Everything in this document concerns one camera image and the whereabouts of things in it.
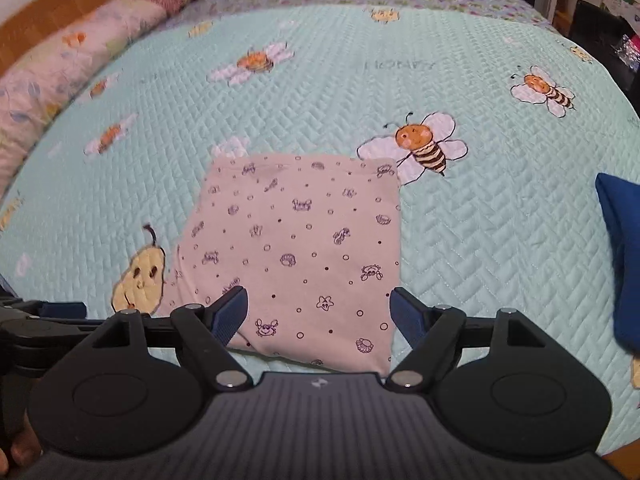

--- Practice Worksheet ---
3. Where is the cream printed pajama top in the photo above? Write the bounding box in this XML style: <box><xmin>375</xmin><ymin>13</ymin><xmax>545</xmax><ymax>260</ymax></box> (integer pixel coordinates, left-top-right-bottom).
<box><xmin>160</xmin><ymin>154</ymin><xmax>403</xmax><ymax>375</ymax></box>

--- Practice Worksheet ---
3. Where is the blue cloth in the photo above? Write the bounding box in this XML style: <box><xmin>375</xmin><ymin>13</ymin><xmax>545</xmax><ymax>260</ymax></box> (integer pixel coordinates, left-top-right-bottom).
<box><xmin>595</xmin><ymin>172</ymin><xmax>640</xmax><ymax>353</ymax></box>

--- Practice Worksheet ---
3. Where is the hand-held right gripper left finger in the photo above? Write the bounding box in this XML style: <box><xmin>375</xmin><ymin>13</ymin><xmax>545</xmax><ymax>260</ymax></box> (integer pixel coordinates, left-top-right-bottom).
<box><xmin>85</xmin><ymin>285</ymin><xmax>253</xmax><ymax>392</ymax></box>

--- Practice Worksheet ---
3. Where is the wooden headboard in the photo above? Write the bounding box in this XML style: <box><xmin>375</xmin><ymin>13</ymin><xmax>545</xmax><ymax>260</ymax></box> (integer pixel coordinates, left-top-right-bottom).
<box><xmin>0</xmin><ymin>0</ymin><xmax>133</xmax><ymax>48</ymax></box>

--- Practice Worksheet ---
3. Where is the shiny foil bag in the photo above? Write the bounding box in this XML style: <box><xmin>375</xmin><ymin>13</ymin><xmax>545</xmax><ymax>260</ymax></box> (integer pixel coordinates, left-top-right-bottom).
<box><xmin>615</xmin><ymin>35</ymin><xmax>640</xmax><ymax>72</ymax></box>

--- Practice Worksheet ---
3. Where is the mint quilted bee bedspread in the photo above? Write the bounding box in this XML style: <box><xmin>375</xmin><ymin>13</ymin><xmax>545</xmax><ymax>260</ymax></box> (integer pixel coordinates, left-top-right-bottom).
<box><xmin>0</xmin><ymin>5</ymin><xmax>640</xmax><ymax>456</ymax></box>

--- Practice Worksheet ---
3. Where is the person's left hand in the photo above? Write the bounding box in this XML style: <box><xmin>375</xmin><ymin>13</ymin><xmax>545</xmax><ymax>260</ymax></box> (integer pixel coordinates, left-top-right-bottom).
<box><xmin>0</xmin><ymin>425</ymin><xmax>45</xmax><ymax>471</ymax></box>

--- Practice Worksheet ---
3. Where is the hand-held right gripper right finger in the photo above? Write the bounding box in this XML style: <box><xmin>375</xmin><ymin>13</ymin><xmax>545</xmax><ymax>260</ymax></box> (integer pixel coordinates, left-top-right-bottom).
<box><xmin>385</xmin><ymin>286</ymin><xmax>551</xmax><ymax>393</ymax></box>

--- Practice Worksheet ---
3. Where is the floral pillow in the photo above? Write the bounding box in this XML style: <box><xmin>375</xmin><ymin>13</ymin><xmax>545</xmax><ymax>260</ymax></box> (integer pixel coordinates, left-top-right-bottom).
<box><xmin>0</xmin><ymin>0</ymin><xmax>168</xmax><ymax>196</ymax></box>

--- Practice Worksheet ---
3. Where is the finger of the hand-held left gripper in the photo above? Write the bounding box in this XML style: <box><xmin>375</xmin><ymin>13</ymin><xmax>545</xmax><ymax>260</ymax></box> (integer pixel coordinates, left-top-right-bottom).
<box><xmin>20</xmin><ymin>301</ymin><xmax>87</xmax><ymax>321</ymax></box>
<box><xmin>0</xmin><ymin>317</ymin><xmax>108</xmax><ymax>348</ymax></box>

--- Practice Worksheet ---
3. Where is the black box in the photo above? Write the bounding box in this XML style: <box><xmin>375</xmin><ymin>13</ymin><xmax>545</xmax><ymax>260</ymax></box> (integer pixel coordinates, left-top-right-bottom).
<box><xmin>567</xmin><ymin>0</ymin><xmax>636</xmax><ymax>68</ymax></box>

